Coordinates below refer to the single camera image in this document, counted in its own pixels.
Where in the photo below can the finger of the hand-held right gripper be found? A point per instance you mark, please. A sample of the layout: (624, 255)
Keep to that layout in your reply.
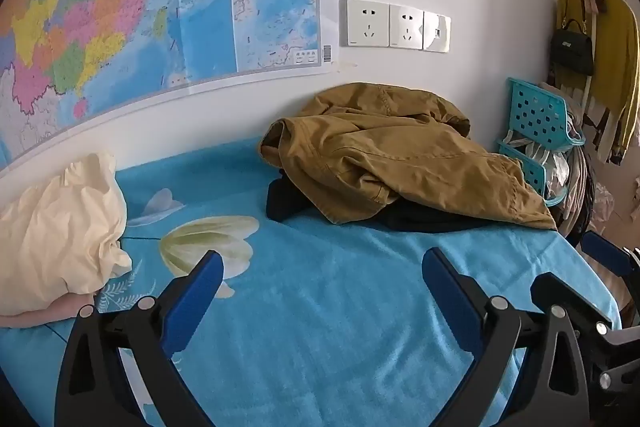
(565, 297)
(605, 253)

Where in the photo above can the beige hanging garments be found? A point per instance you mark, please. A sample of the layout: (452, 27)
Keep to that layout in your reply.
(575, 187)

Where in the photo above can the pink cloth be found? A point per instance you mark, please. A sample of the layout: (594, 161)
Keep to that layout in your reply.
(30, 318)

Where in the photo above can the crumpled white cloth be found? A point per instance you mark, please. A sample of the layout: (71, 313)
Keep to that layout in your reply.
(556, 172)

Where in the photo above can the yellow hanging sweater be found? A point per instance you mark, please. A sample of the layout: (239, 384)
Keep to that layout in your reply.
(617, 57)

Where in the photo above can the colourful wall map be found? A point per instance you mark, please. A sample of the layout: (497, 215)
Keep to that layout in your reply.
(100, 7)

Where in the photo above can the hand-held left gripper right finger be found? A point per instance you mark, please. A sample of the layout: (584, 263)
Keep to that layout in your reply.
(450, 302)

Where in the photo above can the black garment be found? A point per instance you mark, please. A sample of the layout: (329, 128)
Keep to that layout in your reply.
(285, 202)

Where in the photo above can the cream pillow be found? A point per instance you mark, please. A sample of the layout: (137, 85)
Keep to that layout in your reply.
(55, 227)

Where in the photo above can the blue floral bedsheet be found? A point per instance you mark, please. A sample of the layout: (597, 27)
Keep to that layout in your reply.
(325, 307)

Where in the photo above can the brown jacket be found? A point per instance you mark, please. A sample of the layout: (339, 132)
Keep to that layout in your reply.
(390, 147)

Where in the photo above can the black handbag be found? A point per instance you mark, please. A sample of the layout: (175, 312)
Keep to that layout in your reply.
(572, 52)

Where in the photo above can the teal plastic basket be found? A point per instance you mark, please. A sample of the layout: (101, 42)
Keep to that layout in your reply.
(532, 174)
(537, 112)

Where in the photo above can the white wall socket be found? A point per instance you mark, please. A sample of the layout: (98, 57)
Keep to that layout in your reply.
(406, 28)
(437, 32)
(364, 23)

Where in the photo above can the patterned hanging garment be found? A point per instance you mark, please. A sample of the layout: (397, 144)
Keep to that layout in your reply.
(602, 127)

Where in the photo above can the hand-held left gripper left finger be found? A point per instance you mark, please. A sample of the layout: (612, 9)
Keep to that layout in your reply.
(192, 307)

